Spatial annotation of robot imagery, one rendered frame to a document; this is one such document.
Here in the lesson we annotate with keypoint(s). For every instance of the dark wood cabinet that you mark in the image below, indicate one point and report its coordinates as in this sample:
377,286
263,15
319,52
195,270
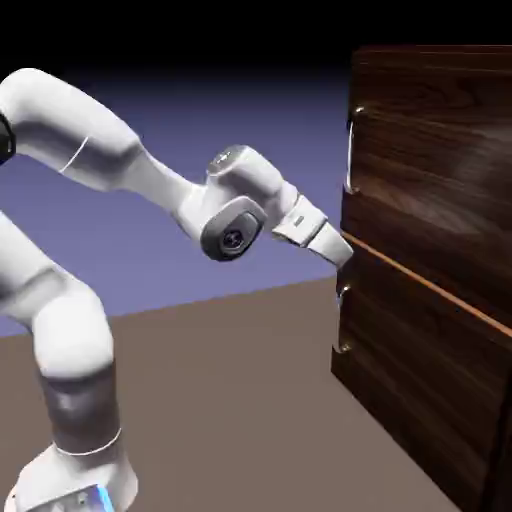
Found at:
440,360

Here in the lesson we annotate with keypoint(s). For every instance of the dark wood cabinet door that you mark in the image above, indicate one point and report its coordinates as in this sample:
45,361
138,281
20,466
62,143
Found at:
420,360
432,168

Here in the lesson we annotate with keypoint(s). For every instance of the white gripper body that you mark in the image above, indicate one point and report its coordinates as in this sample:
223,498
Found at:
331,242

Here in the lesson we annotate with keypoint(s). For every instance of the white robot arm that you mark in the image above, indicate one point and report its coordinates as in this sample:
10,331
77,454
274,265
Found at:
100,144

